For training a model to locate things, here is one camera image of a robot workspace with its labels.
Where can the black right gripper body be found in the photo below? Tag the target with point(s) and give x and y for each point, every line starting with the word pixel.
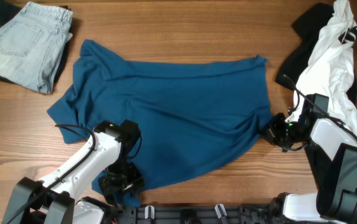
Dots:
pixel 283 133

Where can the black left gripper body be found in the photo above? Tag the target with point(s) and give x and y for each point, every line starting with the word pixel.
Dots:
pixel 120 175

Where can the dark blue shirt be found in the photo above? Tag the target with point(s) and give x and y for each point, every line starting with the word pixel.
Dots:
pixel 193 118

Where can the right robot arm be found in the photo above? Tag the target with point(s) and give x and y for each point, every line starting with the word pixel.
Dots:
pixel 332 154

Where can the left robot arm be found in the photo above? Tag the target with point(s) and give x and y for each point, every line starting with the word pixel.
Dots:
pixel 85 188

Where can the white shirt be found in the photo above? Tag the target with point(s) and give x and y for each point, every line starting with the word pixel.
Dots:
pixel 330 70

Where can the black garment at right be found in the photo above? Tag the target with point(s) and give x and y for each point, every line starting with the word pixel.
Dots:
pixel 307 26

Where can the light blue folded jeans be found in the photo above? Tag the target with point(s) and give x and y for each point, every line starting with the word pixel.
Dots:
pixel 33 46

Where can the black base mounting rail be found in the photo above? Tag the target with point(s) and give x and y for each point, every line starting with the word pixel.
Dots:
pixel 244 214

